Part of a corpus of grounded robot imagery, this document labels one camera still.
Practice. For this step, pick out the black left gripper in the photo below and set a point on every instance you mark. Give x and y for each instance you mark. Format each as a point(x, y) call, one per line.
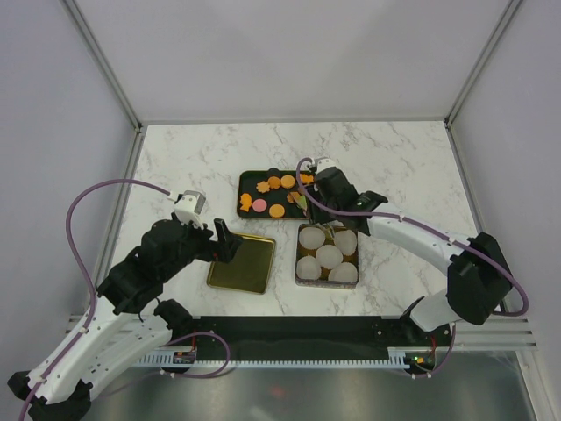
point(210, 253)

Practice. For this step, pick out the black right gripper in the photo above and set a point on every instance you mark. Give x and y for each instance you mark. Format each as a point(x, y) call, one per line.
point(316, 216)

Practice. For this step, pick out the orange swirl cookie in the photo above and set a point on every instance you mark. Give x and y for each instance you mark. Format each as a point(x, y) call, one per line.
point(291, 198)

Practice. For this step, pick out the tan sandwich cookie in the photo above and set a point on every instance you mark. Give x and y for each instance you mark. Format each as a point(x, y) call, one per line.
point(287, 181)
point(277, 211)

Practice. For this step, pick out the pink cookie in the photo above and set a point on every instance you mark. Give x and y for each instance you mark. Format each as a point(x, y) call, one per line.
point(259, 205)

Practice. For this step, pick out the metal serving tongs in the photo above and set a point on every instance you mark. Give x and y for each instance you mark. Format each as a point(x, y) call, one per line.
point(330, 230)

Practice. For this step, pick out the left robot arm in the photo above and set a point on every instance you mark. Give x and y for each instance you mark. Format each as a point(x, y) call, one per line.
point(125, 321)

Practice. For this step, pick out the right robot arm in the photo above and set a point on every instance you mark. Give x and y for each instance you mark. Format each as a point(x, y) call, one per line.
point(477, 275)

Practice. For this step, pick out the orange fish cookie upper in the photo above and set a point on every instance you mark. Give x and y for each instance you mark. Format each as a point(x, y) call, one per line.
point(305, 179)

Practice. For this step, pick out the orange fish cookie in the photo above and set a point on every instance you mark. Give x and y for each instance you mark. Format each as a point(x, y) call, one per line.
point(245, 202)
point(305, 179)

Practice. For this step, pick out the gold tin lid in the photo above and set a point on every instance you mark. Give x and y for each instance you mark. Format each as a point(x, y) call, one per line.
point(250, 269)

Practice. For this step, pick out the orange fish cookie left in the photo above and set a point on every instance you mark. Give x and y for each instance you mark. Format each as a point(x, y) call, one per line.
point(245, 202)

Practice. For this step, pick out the white paper cup top-right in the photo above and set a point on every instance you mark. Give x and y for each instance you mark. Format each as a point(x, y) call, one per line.
point(346, 241)

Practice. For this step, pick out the white paper cup top-left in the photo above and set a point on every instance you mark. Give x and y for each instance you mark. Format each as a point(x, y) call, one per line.
point(311, 237)

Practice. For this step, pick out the chocolate chip cookie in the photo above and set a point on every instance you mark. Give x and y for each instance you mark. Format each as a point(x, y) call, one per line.
point(274, 182)

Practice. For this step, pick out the orange flower cookie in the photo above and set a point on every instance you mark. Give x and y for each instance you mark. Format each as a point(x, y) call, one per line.
point(263, 187)

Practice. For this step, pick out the white paper cup centre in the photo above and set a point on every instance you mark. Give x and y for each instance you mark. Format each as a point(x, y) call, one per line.
point(329, 256)

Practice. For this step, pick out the gold cookie tin box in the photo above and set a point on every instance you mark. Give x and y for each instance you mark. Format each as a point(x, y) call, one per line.
point(323, 281)

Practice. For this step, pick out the white paper cup bottom-left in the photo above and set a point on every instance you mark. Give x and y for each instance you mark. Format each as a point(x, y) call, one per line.
point(308, 268)

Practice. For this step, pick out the white paper cup bottom-right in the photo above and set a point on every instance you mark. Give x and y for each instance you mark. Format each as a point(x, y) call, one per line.
point(345, 272)

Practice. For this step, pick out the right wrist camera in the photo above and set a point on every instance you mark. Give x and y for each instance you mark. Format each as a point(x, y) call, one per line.
point(317, 165)

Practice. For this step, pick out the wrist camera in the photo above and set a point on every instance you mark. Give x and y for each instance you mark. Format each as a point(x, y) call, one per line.
point(188, 205)
point(317, 165)

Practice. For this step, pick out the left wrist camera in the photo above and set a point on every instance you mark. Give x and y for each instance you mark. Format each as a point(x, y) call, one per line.
point(188, 205)

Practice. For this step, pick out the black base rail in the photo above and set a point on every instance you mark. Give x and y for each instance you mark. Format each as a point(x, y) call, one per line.
point(315, 339)

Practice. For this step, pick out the aluminium frame post right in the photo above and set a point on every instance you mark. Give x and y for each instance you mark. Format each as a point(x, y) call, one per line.
point(492, 42)

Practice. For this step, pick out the aluminium frame post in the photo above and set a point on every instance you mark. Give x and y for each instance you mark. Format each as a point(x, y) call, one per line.
point(75, 13)
point(492, 42)

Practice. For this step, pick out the aluminium frame post left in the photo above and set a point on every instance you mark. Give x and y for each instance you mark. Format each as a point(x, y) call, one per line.
point(75, 13)

